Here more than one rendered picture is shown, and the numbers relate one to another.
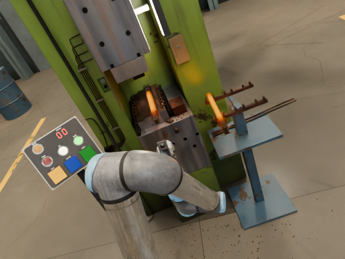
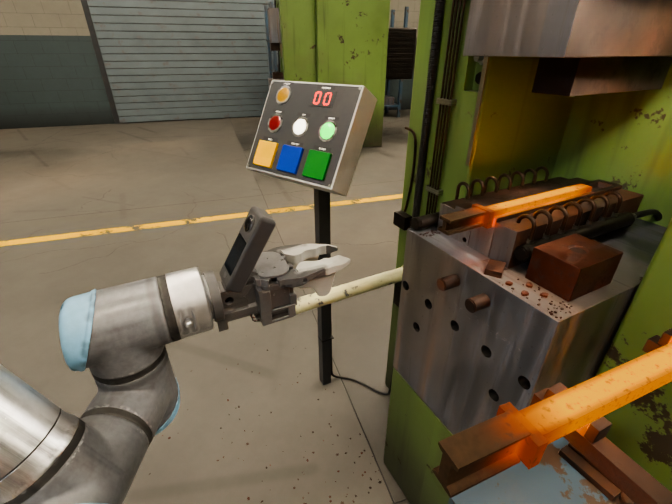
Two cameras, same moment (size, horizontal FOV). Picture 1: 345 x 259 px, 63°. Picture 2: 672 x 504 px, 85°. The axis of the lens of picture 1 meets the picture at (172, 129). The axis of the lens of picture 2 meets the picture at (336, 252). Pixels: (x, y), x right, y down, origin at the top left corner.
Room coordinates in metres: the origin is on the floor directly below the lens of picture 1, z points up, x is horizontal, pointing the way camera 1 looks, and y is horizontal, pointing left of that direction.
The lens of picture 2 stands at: (0.98, -0.37, 1.28)
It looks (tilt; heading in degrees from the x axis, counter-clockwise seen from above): 29 degrees down; 61
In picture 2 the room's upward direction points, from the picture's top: straight up
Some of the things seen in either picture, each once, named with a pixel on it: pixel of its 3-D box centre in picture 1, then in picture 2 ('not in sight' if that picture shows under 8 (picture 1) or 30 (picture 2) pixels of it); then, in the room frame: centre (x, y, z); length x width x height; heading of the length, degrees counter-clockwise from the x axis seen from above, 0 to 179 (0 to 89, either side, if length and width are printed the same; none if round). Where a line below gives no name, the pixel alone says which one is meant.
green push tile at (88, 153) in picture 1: (88, 153); (317, 165); (1.41, 0.51, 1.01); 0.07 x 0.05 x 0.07; 113
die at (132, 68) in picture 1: (127, 58); (592, 26); (1.77, 0.08, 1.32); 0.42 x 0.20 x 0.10; 178
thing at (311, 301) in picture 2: not in sight; (349, 290); (1.48, 0.43, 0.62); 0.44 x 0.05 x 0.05; 178
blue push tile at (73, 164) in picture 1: (73, 164); (290, 159); (1.37, 0.60, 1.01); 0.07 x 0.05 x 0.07; 113
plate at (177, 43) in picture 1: (178, 49); not in sight; (1.68, -0.23, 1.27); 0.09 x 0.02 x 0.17; 88
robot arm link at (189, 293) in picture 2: not in sight; (192, 302); (1.00, 0.08, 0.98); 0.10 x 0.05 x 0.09; 88
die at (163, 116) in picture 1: (149, 105); (539, 210); (1.77, 0.08, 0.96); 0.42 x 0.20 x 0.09; 178
